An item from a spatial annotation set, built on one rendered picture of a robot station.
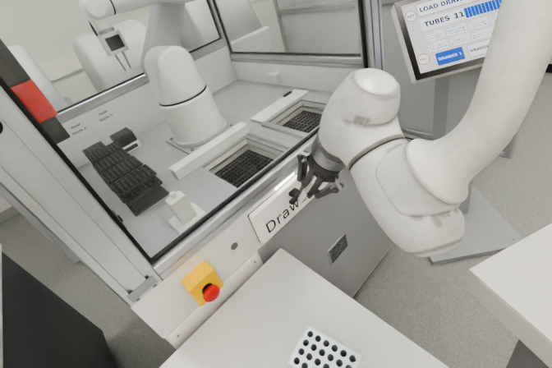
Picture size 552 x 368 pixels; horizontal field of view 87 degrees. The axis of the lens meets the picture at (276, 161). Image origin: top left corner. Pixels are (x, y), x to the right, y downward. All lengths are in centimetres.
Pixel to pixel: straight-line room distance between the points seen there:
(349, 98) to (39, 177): 49
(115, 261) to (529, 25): 70
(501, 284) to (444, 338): 87
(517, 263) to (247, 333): 60
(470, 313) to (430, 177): 129
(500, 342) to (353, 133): 131
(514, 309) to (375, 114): 46
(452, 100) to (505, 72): 107
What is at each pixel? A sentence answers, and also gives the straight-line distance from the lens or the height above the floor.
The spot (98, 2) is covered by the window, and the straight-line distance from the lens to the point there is 58.
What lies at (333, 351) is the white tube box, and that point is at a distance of 71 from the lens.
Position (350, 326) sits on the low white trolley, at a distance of 76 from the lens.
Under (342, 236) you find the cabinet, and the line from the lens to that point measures 121.
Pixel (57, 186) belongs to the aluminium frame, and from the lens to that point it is 58.
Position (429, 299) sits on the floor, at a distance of 166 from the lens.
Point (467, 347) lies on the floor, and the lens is 160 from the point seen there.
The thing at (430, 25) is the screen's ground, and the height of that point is 110.
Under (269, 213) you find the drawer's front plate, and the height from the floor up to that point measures 90.
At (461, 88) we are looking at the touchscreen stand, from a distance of 145.
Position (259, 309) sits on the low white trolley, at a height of 76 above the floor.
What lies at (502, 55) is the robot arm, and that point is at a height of 131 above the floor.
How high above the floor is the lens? 145
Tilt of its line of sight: 34 degrees down
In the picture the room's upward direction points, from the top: 18 degrees counter-clockwise
